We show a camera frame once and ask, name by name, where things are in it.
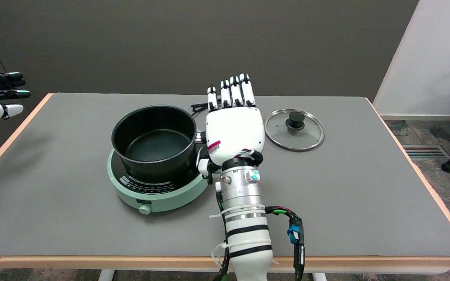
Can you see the floor vent grille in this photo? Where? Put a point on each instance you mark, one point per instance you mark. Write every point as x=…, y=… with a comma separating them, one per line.
x=424, y=152

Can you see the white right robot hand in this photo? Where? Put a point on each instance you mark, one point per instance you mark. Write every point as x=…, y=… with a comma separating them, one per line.
x=234, y=132

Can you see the white table leg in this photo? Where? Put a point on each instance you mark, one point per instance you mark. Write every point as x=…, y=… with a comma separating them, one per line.
x=319, y=277
x=106, y=275

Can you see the green induction cooker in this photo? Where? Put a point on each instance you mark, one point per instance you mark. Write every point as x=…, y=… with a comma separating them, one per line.
x=170, y=197

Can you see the grey table mat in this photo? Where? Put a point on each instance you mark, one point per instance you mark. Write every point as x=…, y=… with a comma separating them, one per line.
x=346, y=203

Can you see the glass pot lid black knob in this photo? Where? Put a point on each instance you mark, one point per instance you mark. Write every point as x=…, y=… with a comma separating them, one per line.
x=307, y=136

